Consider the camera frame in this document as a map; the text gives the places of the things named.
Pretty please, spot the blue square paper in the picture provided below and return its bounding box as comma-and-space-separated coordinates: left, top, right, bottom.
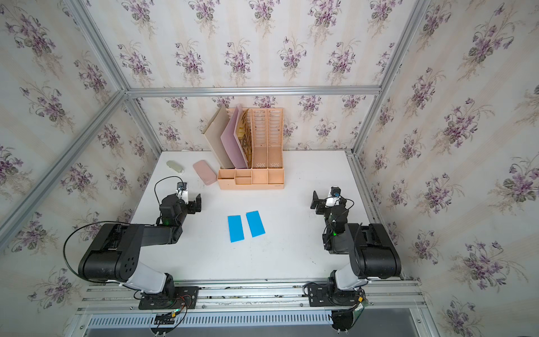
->
246, 211, 265, 237
227, 215, 244, 243

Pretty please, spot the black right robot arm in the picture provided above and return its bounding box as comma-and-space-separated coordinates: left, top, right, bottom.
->
310, 187, 401, 292

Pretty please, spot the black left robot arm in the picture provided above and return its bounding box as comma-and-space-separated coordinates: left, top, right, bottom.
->
63, 181, 202, 299

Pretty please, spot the pink pencil case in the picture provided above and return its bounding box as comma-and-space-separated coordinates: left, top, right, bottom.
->
192, 160, 218, 185

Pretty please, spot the grey green eraser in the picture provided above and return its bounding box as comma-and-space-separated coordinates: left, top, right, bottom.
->
166, 160, 185, 175

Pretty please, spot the pink folder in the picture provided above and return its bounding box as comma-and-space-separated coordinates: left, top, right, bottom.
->
220, 105, 248, 169

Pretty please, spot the beige folder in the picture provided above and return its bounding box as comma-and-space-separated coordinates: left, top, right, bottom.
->
202, 106, 234, 169

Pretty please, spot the patterned yellow book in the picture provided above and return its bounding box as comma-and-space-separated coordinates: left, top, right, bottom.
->
236, 110, 253, 169

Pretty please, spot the peach plastic file organizer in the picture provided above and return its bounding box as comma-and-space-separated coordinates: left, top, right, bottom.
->
218, 108, 285, 190

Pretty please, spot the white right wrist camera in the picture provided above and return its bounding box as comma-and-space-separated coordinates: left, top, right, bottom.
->
325, 187, 341, 207

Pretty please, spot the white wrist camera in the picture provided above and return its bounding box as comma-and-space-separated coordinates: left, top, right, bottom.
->
176, 181, 189, 204
325, 187, 341, 207

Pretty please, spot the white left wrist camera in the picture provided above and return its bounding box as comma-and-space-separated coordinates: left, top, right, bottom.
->
176, 181, 189, 204

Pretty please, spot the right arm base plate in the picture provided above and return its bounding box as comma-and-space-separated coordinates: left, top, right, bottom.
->
303, 282, 366, 307

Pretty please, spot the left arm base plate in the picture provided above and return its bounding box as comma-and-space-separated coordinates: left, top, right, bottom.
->
138, 286, 200, 310

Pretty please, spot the aluminium mounting rail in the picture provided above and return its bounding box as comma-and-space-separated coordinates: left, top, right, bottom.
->
75, 279, 428, 314

